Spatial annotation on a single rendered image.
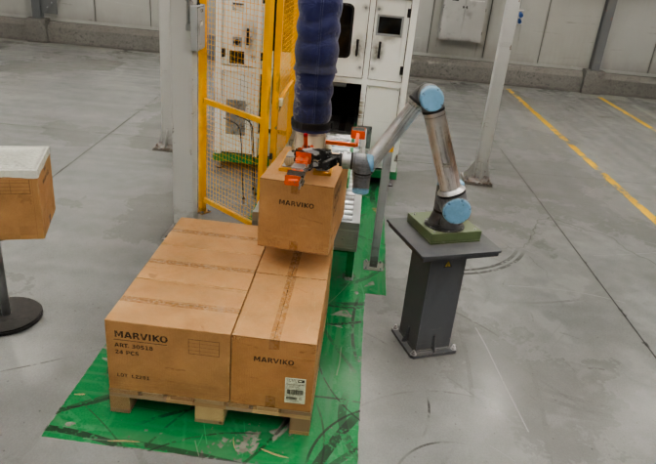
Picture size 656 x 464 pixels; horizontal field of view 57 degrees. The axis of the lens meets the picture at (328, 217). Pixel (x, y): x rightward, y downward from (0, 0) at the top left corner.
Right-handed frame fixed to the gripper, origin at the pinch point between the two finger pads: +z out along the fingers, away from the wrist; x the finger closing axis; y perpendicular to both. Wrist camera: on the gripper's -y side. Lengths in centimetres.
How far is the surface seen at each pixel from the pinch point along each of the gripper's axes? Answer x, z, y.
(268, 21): 51, 41, 132
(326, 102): 24.9, -8.4, 21.5
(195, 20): 48, 90, 123
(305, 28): 62, 5, 18
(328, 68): 42.9, -8.1, 19.8
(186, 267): -65, 58, -13
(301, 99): 25.8, 5.0, 18.8
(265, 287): -66, 13, -25
